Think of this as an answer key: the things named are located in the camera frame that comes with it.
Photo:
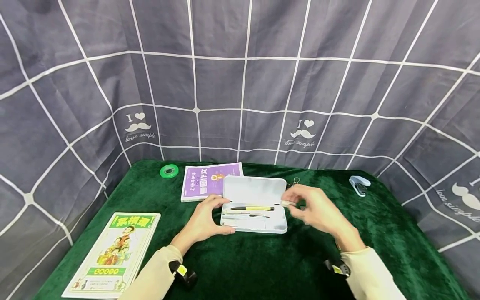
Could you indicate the purple book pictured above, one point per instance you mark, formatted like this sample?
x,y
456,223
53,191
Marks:
x,y
204,181

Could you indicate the person's left hand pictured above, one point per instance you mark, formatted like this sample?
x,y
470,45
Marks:
x,y
200,223

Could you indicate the yellow pen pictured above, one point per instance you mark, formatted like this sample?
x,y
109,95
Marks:
x,y
253,208

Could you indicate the person's right thumb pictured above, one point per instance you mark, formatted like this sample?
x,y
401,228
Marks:
x,y
299,213

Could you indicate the green tape roll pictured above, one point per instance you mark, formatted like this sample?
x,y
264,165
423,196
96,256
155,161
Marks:
x,y
169,171

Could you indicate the person's right forearm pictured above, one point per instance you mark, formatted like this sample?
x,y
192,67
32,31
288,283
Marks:
x,y
369,273

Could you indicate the green and yellow book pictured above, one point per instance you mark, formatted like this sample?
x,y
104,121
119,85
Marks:
x,y
114,254

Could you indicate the person's right hand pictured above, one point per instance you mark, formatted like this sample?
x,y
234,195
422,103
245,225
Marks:
x,y
322,212

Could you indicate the metal binder clip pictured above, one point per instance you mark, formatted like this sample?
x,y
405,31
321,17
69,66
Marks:
x,y
296,182

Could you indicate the person's left forearm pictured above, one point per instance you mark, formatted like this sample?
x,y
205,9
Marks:
x,y
159,273

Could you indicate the small white eraser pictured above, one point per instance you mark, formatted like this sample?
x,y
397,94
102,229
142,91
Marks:
x,y
288,203

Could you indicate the white pencil case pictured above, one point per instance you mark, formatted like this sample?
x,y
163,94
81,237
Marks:
x,y
255,189

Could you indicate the person's right fingers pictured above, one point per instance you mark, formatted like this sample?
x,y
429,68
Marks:
x,y
298,192

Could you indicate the black and white pen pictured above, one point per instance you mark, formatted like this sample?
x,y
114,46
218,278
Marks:
x,y
247,215

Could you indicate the person's left index finger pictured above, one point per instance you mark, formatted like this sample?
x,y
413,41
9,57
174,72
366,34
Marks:
x,y
217,199

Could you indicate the person's left thumb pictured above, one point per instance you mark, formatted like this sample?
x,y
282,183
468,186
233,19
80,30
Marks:
x,y
224,229

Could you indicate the blue and white stapler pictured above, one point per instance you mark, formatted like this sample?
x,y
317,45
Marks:
x,y
359,184

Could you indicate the black wrist band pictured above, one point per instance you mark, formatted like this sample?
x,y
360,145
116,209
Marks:
x,y
183,273
338,268

